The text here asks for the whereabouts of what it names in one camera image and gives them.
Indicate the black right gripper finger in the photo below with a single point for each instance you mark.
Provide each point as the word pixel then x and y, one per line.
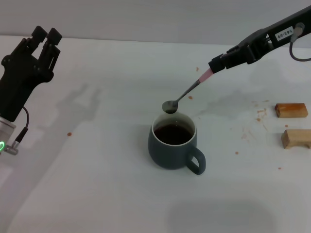
pixel 217 64

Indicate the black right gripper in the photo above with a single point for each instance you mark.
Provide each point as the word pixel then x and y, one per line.
pixel 286 26

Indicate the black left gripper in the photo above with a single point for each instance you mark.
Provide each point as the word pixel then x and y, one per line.
pixel 17 80

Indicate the grey ceramic cup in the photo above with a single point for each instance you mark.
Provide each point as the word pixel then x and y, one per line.
pixel 167 157

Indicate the orange stained wooden block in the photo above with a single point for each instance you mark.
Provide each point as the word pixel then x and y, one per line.
pixel 291 110

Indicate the dark coffee liquid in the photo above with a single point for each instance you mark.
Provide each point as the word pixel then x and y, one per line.
pixel 173 134

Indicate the pale wooden block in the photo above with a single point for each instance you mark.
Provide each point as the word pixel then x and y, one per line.
pixel 295 138

